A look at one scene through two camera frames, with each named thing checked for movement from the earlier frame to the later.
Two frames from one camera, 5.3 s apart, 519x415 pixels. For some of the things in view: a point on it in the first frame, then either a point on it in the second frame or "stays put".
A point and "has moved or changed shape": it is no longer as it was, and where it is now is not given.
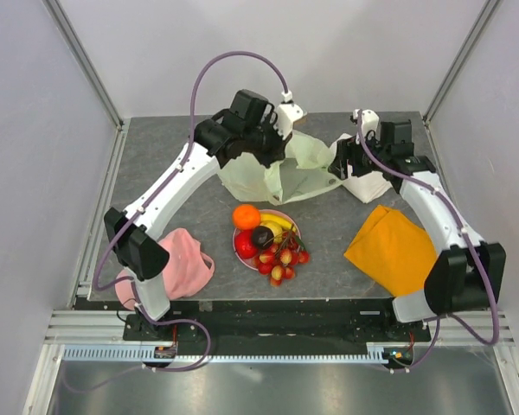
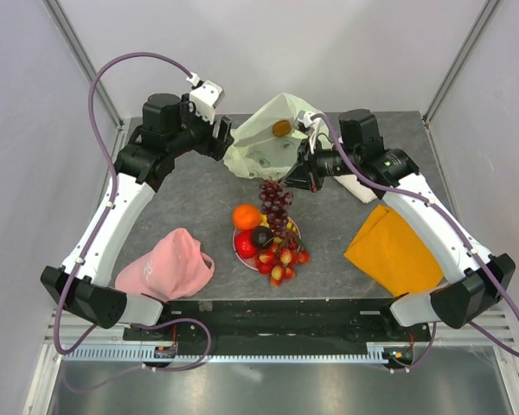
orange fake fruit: x=246 y=216 stays put
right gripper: x=346 y=150 -> x=301 y=175
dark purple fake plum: x=263 y=237 stays put
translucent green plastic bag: x=305 y=168 has moved or changed shape
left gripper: x=278 y=152 -> x=214 y=147
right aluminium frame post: x=459 y=59 stays put
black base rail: x=277 y=327 stays put
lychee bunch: x=279 y=259 stays put
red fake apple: x=246 y=245 stays put
